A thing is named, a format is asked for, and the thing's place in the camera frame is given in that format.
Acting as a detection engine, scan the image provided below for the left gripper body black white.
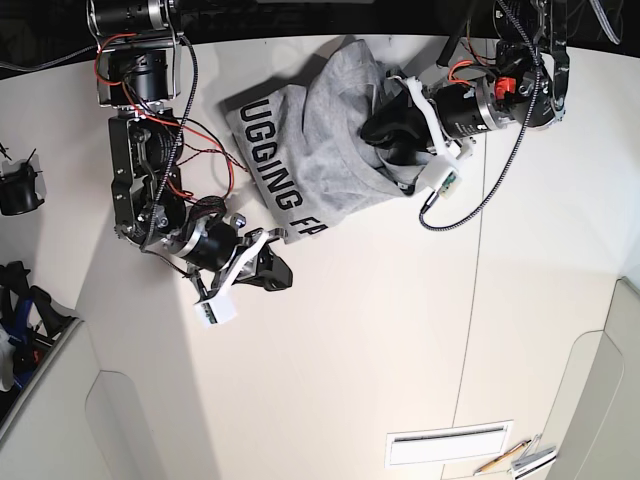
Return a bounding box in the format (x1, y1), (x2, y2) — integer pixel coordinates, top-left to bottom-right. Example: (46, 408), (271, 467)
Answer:
(359, 79), (506, 169)

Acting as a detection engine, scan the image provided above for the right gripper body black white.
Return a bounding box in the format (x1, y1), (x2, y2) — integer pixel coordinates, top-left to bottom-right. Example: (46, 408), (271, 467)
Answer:
(167, 219), (293, 291)

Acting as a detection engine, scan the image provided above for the grey T-shirt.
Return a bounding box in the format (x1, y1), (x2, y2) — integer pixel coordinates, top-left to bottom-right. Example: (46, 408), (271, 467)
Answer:
(224, 40), (427, 244)

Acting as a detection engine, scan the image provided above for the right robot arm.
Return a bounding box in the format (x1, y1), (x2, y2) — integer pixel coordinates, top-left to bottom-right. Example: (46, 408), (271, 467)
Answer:
(86, 1), (293, 298)

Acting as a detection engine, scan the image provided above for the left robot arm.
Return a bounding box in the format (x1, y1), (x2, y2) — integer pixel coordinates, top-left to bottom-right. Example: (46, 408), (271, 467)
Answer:
(421, 1), (570, 145)

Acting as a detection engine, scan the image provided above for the black and blue tool pile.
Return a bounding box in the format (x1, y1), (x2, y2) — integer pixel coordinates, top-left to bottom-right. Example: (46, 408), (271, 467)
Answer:
(1, 261), (76, 392)

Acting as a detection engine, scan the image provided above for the black cup-shaped holder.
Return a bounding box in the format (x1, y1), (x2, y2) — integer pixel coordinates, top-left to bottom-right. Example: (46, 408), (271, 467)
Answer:
(1, 149), (46, 217)

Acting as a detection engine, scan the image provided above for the white rectangular slot plate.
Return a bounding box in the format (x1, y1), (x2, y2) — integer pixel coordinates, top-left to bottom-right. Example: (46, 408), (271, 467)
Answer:
(385, 420), (514, 468)

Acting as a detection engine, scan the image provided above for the yellow pencil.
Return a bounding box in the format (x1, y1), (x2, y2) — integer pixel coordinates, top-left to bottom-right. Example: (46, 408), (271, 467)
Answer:
(473, 439), (532, 476)

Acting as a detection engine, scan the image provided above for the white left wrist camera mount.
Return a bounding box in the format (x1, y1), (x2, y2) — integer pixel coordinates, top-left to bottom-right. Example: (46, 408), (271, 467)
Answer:
(392, 75), (475, 199)

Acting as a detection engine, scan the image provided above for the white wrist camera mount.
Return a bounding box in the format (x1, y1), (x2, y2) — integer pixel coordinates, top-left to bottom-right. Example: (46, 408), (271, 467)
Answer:
(392, 75), (475, 199)
(194, 228), (293, 326)

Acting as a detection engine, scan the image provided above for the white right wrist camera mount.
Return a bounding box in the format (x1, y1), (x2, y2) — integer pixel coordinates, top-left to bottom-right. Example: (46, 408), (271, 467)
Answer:
(194, 228), (293, 326)

